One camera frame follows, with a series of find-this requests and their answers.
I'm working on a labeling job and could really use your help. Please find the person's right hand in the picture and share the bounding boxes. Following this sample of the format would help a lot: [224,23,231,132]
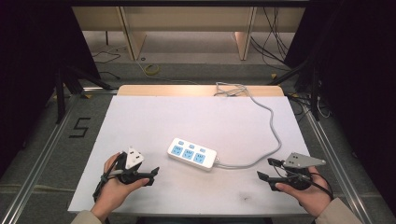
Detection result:
[275,166,333,218]

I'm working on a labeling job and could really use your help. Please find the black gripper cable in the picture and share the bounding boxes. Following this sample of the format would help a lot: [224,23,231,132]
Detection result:
[92,153,126,203]
[298,172,335,207]

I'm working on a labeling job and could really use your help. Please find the black metal stand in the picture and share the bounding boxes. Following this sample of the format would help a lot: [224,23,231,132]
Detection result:
[53,64,116,125]
[266,57,322,122]

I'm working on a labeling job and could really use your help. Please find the bundle of black cables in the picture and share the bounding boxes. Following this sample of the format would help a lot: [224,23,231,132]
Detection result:
[249,7,297,72]

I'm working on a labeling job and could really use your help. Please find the white power strip blue sockets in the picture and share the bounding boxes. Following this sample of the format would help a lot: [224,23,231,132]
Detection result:
[166,137,219,172]

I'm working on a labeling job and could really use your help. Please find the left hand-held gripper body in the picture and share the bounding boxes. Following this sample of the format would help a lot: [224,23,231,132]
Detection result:
[115,146,146,185]

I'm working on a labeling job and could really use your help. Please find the aluminium floor rail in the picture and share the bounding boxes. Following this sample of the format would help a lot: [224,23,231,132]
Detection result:
[0,90,85,224]
[303,106,375,224]

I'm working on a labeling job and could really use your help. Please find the person's left hand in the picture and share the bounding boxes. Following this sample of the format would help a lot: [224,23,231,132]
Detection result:
[91,151,150,217]

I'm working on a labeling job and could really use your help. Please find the dark curtain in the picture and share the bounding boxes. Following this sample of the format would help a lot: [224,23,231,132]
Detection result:
[0,0,101,178]
[284,0,396,216]

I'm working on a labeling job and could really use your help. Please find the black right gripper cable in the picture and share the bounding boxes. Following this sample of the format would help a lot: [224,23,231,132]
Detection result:
[298,172,335,207]

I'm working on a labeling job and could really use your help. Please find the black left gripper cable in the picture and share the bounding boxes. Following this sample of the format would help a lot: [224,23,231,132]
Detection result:
[92,153,126,203]

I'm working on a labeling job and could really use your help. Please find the yellow coiled cable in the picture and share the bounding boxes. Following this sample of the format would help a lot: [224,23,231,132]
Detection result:
[143,63,162,77]

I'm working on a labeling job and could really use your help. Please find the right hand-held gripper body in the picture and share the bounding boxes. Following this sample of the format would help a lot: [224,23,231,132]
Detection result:
[279,151,327,191]

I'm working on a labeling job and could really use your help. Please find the thin black floor cable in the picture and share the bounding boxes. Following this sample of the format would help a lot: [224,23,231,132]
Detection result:
[91,49,122,80]

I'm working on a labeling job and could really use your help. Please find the white table mat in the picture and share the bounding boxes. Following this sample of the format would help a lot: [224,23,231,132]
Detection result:
[67,94,313,217]

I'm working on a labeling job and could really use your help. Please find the grey power strip cable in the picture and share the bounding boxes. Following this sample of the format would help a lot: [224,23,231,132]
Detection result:
[214,81,283,171]

